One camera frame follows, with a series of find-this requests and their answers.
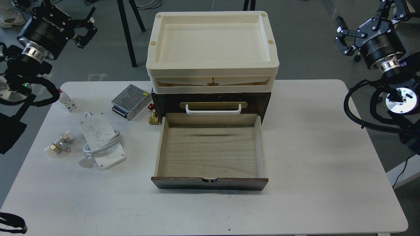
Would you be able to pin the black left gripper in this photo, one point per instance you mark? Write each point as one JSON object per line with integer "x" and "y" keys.
{"x": 50, "y": 28}

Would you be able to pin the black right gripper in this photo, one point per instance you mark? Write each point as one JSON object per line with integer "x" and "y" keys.
{"x": 380, "y": 42}

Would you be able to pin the white charger with cable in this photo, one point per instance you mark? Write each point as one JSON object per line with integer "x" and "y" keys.
{"x": 103, "y": 145}

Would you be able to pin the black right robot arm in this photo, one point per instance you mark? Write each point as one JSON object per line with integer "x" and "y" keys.
{"x": 397, "y": 91}

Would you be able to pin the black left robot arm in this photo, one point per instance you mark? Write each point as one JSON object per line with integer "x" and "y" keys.
{"x": 25, "y": 66}

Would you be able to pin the white sneaker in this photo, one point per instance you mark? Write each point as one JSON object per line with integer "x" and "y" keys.
{"x": 10, "y": 16}

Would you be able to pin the white red circuit breaker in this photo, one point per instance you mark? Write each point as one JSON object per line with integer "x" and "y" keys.
{"x": 66, "y": 101}

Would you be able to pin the metal mesh power supply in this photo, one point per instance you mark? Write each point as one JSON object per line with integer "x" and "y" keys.
{"x": 130, "y": 102}

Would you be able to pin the cream plastic tray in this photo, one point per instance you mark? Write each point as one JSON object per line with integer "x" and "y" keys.
{"x": 212, "y": 52}

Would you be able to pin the metal fitting white caps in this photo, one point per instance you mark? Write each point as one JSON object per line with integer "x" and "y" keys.
{"x": 61, "y": 144}

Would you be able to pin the open wooden drawer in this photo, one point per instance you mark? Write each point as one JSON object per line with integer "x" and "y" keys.
{"x": 214, "y": 152}

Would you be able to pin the brass valve red handle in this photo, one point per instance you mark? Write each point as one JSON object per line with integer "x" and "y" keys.
{"x": 153, "y": 119}

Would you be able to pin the white drawer handle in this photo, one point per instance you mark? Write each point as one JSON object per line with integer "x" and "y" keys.
{"x": 213, "y": 112}

